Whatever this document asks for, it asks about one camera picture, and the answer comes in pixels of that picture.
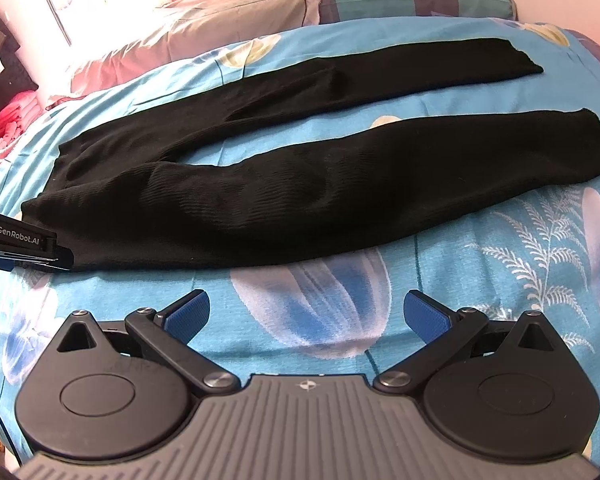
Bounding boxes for beige pillow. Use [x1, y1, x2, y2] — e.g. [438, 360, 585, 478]
[70, 0, 321, 96]

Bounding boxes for black cable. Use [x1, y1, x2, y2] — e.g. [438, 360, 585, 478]
[0, 389, 24, 467]

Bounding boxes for pink folded clothes pile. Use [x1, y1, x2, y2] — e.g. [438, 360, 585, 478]
[0, 91, 43, 151]

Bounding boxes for black hanging garment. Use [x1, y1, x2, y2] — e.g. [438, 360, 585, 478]
[0, 18, 38, 113]

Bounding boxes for blue floral bed sheet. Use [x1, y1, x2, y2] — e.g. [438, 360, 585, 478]
[0, 18, 600, 465]

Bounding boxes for black knit pants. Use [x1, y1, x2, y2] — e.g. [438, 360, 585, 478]
[21, 38, 600, 270]

